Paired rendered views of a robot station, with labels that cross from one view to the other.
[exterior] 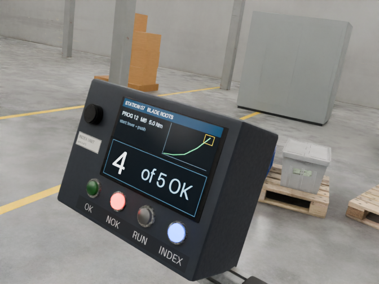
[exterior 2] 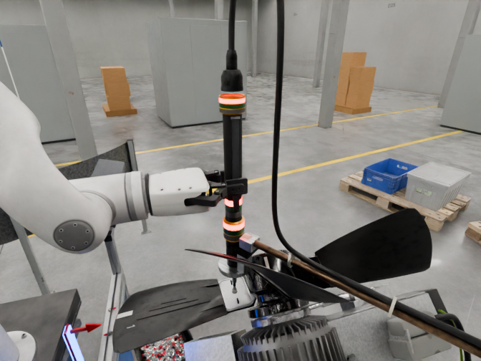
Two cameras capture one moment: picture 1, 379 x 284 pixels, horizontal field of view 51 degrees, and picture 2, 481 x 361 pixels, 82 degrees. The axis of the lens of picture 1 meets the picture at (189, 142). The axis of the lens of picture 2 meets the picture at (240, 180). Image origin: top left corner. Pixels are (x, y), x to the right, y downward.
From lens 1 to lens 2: 1.10 m
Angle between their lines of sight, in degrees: 36
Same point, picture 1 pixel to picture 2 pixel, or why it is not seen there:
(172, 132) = not seen: hidden behind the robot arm
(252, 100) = (456, 119)
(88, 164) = not seen: hidden behind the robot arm
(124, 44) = (331, 82)
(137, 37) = (354, 71)
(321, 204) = (434, 220)
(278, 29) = not seen: outside the picture
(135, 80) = (350, 104)
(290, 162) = (413, 182)
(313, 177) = (433, 197)
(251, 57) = (459, 80)
